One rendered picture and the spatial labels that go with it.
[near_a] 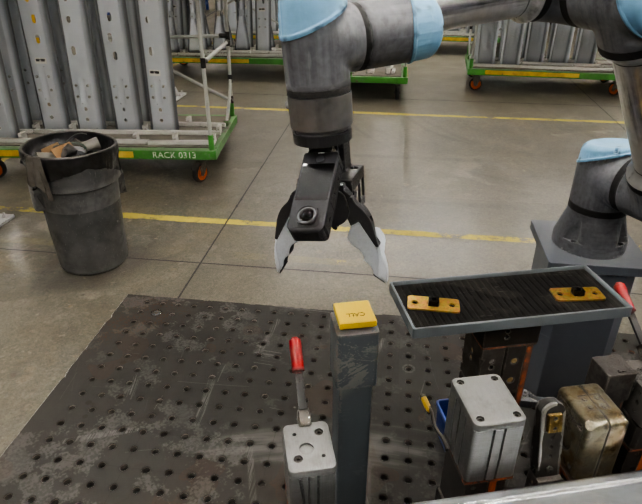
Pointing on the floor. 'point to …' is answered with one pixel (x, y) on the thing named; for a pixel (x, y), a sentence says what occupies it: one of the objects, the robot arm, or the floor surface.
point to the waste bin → (79, 197)
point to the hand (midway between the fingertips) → (329, 281)
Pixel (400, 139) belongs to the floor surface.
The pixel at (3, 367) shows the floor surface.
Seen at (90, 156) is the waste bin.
